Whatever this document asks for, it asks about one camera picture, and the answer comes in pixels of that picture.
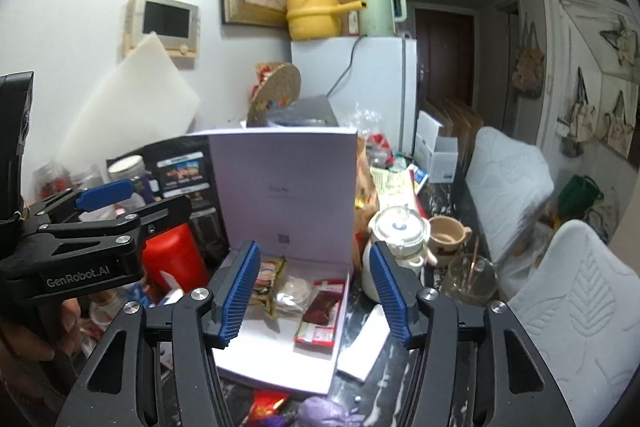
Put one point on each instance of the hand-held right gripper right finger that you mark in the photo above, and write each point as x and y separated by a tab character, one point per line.
395	297

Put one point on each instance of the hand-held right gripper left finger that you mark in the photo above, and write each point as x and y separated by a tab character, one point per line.
240	292

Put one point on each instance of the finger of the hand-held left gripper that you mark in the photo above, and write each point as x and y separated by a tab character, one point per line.
160	213
105	197

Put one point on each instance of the colourful snack packet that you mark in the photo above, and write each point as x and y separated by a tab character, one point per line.
267	287

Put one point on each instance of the red packet white label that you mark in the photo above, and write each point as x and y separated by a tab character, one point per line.
322	307

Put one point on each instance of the lavender gift box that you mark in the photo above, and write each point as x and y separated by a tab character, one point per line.
280	177

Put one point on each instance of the person's left hand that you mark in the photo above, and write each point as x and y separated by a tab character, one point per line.
30	342

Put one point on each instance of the group of spice jars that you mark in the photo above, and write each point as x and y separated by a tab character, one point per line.
125	167

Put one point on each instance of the black printed bag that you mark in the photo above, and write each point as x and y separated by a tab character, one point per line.
187	177

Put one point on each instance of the red canister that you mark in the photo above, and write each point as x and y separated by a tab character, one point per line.
172	262

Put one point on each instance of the clear plastic packet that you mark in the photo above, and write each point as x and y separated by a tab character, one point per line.
295	294

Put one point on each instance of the white ceramic teapot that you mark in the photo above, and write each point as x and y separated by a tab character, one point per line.
400	227

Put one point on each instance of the clear glass cup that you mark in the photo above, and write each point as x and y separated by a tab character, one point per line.
470	279

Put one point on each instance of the brown ceramic cup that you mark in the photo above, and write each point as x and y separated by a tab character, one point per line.
447	234

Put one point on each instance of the thin stirring stick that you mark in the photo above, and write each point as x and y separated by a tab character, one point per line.
473	257

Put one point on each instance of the white foam board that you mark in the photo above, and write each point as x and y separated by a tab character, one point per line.
140	97

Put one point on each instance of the yellow snack bags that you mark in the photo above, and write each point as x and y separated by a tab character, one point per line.
380	182

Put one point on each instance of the small red pouch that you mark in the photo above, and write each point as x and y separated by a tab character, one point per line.
265	407

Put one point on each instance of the white small carton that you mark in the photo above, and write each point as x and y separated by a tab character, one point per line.
437	152

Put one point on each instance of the white quilted chair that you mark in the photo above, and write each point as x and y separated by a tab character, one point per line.
575	307
505	187

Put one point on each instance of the round woven straw mat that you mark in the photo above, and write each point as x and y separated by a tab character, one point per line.
277	94

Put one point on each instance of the grey box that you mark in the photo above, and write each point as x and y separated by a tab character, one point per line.
305	112

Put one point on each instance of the flat cardboard sheets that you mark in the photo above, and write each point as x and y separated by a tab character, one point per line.
460	122

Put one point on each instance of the green bag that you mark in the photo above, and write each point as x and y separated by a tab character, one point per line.
580	194

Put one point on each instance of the white refrigerator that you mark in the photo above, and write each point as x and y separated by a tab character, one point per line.
380	77

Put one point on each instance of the dark wooden door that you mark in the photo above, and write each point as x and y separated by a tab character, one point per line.
445	57

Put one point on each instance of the yellow enamel pot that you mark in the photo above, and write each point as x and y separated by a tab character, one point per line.
310	17

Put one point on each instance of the white tote bag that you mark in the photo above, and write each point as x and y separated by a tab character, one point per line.
616	129
584	117

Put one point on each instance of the brown patterned tote bag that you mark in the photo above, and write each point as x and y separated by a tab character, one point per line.
529	67

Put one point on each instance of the green electric kettle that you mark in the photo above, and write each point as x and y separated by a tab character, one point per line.
375	12

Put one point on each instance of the wall intercom panel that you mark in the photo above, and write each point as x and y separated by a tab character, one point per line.
165	19

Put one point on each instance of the star wall decoration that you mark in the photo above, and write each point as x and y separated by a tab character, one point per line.
622	39

